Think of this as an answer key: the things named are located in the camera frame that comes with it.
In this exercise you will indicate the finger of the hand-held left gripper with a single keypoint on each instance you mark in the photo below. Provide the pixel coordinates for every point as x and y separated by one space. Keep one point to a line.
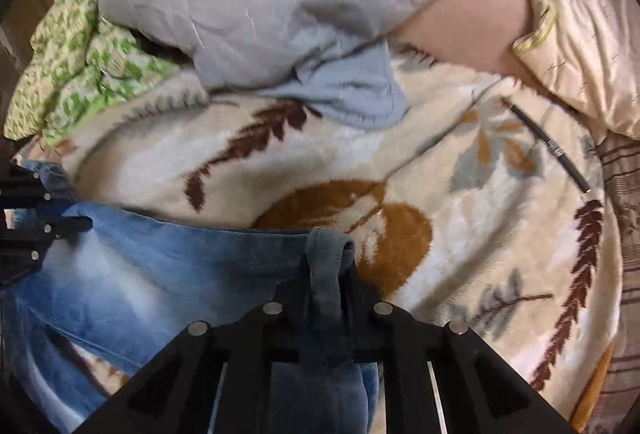
30 189
55 230

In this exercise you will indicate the light blue cloth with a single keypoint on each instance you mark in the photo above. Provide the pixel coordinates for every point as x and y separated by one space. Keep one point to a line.
350 93

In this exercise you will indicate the blue denim pants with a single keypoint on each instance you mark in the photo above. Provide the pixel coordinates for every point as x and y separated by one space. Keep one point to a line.
150 274

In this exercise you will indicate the pink bed sheet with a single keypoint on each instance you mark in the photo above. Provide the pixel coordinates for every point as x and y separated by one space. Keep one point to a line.
465 23

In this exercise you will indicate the leaf print blanket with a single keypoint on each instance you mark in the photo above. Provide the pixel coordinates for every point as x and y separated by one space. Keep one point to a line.
325 153

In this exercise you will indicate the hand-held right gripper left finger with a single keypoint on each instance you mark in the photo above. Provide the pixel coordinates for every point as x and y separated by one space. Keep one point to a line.
287 316

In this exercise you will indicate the brown striped cloth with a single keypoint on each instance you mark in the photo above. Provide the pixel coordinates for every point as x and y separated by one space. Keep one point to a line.
622 174

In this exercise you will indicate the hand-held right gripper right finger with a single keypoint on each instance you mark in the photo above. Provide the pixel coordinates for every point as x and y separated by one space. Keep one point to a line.
365 319

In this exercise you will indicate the cream quilt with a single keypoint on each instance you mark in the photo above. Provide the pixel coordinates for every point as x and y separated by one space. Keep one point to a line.
590 23

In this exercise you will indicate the green patterned cloth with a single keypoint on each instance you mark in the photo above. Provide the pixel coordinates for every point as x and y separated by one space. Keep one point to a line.
65 63

